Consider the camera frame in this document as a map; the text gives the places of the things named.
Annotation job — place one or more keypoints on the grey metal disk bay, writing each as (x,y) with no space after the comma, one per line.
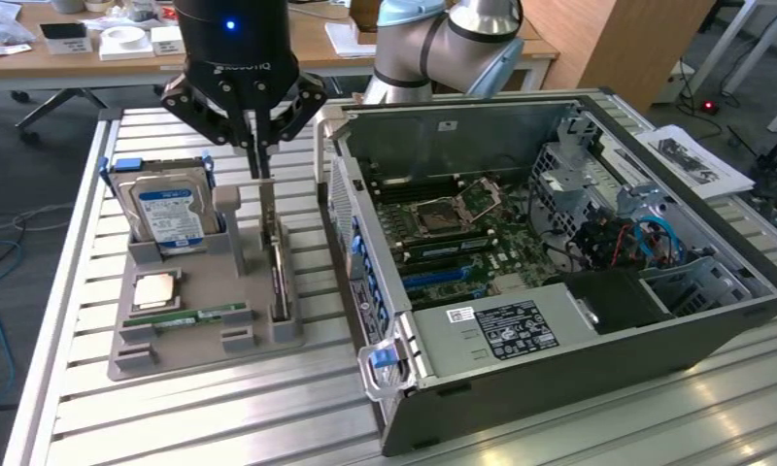
(693,286)

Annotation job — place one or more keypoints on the white boxes on desk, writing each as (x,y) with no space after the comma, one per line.
(125,43)

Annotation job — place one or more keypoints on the grey power supply unit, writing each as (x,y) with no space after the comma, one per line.
(446,340)

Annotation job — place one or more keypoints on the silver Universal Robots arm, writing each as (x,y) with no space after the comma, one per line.
(426,43)

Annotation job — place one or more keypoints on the grey plastic parts rack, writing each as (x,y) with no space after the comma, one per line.
(219,281)

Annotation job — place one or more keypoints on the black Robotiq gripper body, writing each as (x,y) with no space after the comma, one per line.
(233,48)

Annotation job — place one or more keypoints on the wooden desk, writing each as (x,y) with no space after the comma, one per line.
(70,65)

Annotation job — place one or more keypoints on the white paper stack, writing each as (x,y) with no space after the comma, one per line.
(349,41)

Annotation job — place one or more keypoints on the clear plastic bag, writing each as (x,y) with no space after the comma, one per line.
(0,19)

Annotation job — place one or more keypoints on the printed paper sheets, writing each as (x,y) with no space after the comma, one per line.
(698,160)

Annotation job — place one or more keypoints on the graphics card with black fan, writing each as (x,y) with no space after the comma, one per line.
(278,272)

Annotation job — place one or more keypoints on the blue expansion slot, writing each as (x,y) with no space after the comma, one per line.
(433,277)

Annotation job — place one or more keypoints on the black desk leg with casters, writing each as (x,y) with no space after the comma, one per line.
(51,104)

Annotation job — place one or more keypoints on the CPU socket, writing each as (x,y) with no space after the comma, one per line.
(440,218)

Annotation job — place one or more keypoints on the green motherboard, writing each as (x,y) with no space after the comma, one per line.
(524,242)

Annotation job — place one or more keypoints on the wooden cabinet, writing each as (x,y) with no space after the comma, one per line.
(621,48)

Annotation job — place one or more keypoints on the hard disk with blue label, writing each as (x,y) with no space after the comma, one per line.
(167,209)

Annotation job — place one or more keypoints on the metal socket cover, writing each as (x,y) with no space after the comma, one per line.
(482,196)

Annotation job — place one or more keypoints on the white box with black top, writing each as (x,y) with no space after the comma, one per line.
(65,39)

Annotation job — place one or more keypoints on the open grey PC case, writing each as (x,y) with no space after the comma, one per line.
(557,388)

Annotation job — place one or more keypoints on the black switch with red light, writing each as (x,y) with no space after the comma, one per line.
(708,106)

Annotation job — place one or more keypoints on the perforated metal disk bay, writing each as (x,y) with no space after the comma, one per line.
(569,194)

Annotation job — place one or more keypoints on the RAM stick with white label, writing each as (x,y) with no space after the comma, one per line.
(446,247)

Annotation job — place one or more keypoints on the CPU with silver lid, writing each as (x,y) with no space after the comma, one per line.
(155,291)

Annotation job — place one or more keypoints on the green RAM stick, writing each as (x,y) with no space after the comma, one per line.
(181,316)

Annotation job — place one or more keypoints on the small white box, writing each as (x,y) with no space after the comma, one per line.
(166,41)

